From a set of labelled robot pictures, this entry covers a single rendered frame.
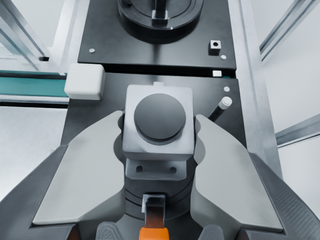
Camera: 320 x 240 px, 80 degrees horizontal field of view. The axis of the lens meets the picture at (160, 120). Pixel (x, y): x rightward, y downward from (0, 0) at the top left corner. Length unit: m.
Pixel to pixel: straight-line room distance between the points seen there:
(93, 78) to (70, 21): 0.15
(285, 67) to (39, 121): 0.50
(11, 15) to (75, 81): 0.10
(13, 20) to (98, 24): 0.11
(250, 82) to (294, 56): 0.23
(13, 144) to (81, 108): 0.13
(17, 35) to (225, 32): 0.29
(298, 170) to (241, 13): 0.31
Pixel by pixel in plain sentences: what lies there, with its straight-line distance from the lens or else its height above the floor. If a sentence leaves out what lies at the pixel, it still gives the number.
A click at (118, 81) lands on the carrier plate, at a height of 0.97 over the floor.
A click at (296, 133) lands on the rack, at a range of 0.32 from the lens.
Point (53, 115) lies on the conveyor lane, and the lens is 0.35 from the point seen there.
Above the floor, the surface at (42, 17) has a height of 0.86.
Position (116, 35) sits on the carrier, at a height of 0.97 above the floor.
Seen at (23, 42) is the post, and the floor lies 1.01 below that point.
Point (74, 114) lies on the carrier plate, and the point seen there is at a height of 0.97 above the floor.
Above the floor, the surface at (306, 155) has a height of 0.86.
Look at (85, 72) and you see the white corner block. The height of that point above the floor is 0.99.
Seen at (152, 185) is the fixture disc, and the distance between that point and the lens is 0.22.
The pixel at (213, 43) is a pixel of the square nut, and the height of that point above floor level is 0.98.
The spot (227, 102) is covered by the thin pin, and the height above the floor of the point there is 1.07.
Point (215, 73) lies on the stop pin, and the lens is 0.31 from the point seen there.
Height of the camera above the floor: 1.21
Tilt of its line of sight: 70 degrees down
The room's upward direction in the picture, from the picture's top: 7 degrees clockwise
